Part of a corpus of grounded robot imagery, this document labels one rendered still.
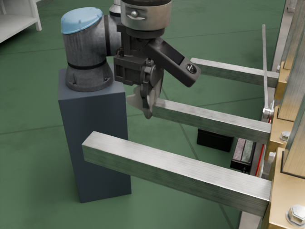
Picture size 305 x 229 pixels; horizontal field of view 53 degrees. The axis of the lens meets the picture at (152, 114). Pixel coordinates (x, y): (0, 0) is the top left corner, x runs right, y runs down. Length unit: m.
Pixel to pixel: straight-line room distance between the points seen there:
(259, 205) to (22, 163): 1.61
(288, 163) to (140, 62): 0.33
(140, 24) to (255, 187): 0.32
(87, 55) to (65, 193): 0.77
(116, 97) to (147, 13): 0.69
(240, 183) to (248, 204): 0.02
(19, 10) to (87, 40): 2.60
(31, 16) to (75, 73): 2.47
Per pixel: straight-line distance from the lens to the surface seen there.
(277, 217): 0.33
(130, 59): 0.59
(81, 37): 1.12
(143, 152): 0.38
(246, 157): 0.78
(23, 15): 3.68
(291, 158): 0.36
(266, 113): 0.67
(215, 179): 0.36
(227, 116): 0.63
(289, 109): 0.62
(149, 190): 1.59
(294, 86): 0.60
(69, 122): 1.23
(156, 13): 0.53
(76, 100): 1.17
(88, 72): 1.17
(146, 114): 0.65
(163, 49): 0.58
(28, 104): 2.33
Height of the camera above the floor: 1.22
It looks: 37 degrees down
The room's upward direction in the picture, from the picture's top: straight up
